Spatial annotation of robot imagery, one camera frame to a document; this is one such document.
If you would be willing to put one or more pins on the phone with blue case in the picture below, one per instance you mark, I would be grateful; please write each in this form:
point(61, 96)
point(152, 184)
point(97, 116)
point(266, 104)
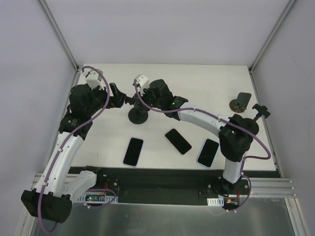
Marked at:
point(207, 153)

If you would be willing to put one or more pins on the aluminium corner frame post left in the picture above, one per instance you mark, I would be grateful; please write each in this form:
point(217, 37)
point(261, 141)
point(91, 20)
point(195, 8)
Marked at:
point(58, 33)

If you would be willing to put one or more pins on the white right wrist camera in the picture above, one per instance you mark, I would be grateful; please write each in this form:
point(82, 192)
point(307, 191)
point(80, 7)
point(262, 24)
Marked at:
point(142, 82)

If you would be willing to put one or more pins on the aluminium corner frame post right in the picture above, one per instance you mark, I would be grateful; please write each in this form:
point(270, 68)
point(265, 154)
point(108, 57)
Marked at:
point(272, 34)

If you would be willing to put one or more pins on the phone with lilac case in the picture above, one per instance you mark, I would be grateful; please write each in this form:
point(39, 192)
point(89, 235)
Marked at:
point(133, 152)

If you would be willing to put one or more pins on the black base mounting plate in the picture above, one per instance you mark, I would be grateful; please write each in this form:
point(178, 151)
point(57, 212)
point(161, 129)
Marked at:
point(167, 186)

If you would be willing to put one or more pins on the phone stand with wooden base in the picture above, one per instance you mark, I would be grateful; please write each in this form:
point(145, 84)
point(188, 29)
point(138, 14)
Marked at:
point(239, 105)

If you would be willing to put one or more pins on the black clamp phone stand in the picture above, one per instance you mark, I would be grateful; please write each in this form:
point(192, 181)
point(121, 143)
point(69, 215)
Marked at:
point(136, 119)

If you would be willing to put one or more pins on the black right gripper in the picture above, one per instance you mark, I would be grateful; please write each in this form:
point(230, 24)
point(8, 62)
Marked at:
point(145, 97)

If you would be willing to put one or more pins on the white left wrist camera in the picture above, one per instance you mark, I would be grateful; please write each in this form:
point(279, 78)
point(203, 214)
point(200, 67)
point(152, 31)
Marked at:
point(93, 80)

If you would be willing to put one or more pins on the phone with cream case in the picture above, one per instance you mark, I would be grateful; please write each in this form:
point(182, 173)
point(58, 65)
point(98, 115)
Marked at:
point(178, 141)

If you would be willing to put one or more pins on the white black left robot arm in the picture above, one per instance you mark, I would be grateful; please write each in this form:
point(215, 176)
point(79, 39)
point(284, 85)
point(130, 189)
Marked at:
point(52, 198)

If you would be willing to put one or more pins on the aluminium corner frame post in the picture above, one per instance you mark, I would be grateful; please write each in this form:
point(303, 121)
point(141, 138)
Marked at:
point(272, 34)
point(58, 33)

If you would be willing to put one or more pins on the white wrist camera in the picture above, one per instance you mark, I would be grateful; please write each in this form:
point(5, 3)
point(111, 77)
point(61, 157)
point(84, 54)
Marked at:
point(142, 82)
point(93, 80)

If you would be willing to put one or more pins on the black round-base phone stand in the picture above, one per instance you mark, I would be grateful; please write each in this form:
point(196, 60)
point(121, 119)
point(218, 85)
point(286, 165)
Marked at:
point(261, 111)

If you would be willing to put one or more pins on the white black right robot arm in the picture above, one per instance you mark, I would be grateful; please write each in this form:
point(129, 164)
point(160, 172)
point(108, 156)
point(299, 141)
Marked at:
point(235, 134)

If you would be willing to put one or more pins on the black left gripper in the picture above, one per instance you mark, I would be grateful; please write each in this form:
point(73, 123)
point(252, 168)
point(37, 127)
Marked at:
point(114, 96)

